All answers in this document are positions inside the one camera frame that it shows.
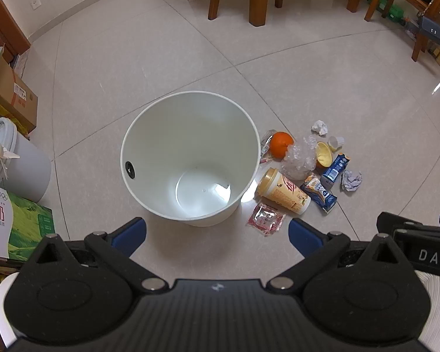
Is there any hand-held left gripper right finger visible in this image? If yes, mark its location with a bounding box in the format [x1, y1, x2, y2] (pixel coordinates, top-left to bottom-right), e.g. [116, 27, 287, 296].
[266, 218, 403, 295]

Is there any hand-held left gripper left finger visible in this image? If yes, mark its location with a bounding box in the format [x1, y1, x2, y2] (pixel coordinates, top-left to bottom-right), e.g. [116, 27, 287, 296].
[35, 217, 169, 295]

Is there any blue milk carton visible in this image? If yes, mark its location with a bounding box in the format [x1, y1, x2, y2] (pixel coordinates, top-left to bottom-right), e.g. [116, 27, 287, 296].
[301, 174, 338, 214]
[321, 154, 351, 191]

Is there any milk tea paper cup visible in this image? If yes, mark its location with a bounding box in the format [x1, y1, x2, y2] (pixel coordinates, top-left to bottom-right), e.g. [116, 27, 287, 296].
[256, 167, 312, 215]

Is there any clear plastic wrap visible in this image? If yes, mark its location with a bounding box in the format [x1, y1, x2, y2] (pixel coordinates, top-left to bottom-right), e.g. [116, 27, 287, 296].
[280, 136, 318, 181]

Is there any white plastic trash bin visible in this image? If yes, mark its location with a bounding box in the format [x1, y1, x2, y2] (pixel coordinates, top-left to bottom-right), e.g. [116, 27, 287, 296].
[120, 91, 261, 227]

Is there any red snack packet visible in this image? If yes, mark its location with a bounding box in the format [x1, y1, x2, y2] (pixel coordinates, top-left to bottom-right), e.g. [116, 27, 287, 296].
[246, 203, 287, 237]

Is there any white ribbed garment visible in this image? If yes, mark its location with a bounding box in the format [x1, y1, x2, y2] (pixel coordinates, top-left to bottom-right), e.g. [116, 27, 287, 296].
[414, 269, 440, 352]

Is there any crumpled grey printed paper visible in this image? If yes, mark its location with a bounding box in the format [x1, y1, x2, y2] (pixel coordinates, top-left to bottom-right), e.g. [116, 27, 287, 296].
[341, 170, 363, 192]

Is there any orange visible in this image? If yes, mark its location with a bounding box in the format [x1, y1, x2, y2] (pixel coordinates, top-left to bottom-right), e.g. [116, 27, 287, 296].
[269, 131, 295, 160]

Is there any clear snack wrapper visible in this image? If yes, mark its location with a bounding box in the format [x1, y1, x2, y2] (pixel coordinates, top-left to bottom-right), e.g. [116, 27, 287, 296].
[260, 129, 279, 164]

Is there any green milk case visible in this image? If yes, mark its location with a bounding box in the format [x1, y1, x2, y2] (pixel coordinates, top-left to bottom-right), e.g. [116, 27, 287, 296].
[0, 182, 55, 262]

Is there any white plastic bucket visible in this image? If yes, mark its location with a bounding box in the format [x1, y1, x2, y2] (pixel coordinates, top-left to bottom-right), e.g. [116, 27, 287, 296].
[0, 117, 52, 203]

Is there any white rounded object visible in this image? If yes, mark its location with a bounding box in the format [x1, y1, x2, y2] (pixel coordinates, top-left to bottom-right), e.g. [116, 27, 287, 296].
[0, 274, 22, 350]

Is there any yellow box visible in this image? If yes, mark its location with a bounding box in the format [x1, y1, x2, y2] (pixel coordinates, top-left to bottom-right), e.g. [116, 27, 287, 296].
[0, 98, 27, 136]

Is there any brown cardboard box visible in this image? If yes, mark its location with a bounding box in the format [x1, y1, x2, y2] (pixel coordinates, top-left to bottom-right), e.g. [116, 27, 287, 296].
[0, 55, 39, 133]

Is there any grey electronic device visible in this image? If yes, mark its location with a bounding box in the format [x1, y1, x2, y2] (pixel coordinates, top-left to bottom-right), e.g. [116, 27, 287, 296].
[418, 16, 440, 45]

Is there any green plastic item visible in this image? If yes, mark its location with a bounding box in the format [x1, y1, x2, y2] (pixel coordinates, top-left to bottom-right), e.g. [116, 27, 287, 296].
[368, 0, 405, 23]

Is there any wooden cabinet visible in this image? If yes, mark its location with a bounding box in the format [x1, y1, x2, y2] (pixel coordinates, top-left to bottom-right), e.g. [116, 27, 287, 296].
[0, 0, 32, 63]

